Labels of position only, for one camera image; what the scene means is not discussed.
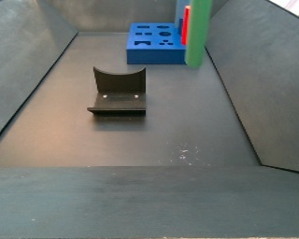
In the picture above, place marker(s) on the green cylinder peg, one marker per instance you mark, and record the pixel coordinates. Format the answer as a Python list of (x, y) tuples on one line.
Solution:
[(198, 30)]

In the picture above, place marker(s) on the blue shape sorter board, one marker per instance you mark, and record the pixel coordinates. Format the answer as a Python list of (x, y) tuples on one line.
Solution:
[(154, 44)]

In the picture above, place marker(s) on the black curved holder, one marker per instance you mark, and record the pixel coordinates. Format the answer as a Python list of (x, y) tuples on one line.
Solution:
[(120, 93)]

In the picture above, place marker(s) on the red hexagonal peg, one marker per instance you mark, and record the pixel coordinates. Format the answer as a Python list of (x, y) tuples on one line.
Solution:
[(184, 25)]

